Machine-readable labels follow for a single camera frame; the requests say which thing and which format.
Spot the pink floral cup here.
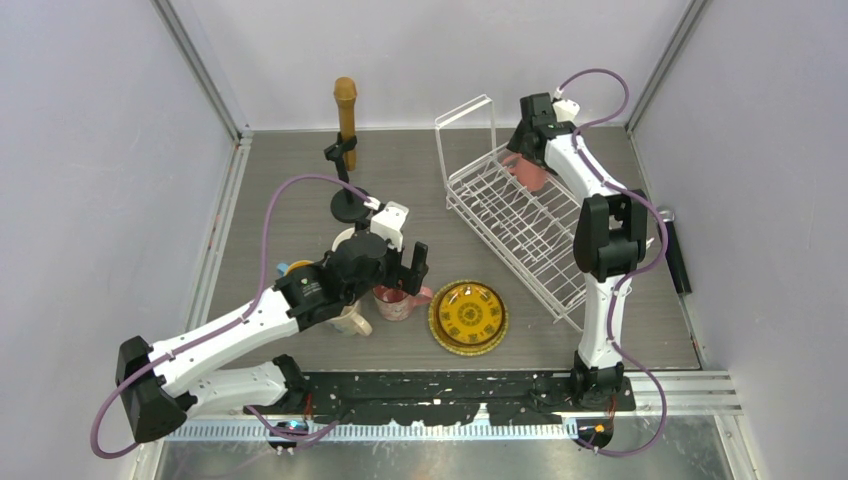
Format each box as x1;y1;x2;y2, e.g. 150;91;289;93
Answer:
372;286;434;322

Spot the pink plastic cup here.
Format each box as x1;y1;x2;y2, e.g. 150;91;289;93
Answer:
501;153;548;192

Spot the beige ceramic bowl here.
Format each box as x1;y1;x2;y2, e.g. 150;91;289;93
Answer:
331;227;356;252

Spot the cream floral cup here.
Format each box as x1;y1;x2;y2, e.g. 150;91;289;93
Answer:
324;301;373;337

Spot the yellow woven bamboo plate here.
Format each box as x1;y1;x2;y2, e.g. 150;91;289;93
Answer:
427;279;510;358

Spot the blue patterned bowl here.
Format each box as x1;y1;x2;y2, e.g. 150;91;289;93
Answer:
277;260;313;277

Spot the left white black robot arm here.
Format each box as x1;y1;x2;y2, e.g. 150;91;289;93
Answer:
116;231;429;443

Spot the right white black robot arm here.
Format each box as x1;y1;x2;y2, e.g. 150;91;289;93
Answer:
507;93;648;411

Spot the brown microphone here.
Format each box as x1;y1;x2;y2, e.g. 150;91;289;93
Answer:
333;76;358;144

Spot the black silver microphone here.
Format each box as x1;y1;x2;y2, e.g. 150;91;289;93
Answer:
658;208;693;296

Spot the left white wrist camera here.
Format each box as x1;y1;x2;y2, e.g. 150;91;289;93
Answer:
364;196;409;252

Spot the white wire dish rack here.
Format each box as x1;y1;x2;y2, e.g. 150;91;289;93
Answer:
435;94;634;333

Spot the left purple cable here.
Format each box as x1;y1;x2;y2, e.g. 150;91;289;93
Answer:
89;173;382;460

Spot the purple cable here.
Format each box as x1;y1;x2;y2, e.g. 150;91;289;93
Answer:
556;68;672;458
89;173;382;460

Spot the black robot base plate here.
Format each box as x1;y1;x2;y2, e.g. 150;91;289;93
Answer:
258;371;636;426

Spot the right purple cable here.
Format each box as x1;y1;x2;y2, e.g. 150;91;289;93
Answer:
556;68;672;458

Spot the slotted cable duct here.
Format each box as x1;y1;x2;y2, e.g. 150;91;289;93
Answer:
165;419;578;442

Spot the left aluminium rail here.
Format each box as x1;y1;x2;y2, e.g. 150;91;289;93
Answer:
184;129;254;331

